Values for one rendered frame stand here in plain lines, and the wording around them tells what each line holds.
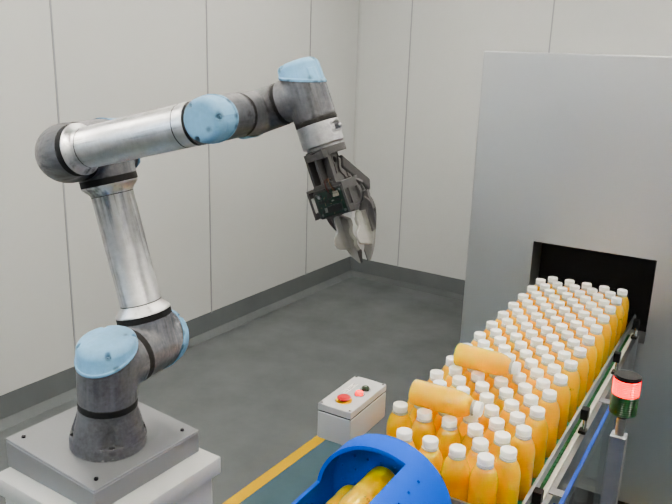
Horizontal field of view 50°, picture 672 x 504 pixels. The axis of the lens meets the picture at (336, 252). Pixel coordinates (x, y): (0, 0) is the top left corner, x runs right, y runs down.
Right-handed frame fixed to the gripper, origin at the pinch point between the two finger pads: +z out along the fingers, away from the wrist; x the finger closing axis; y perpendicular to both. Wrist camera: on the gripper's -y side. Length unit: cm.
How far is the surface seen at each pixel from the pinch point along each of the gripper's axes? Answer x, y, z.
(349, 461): -23, -9, 44
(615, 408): 24, -55, 60
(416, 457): -5.8, -5.8, 42.8
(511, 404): -3, -63, 59
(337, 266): -251, -450, 72
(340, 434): -41, -37, 50
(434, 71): -118, -464, -61
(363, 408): -36, -43, 46
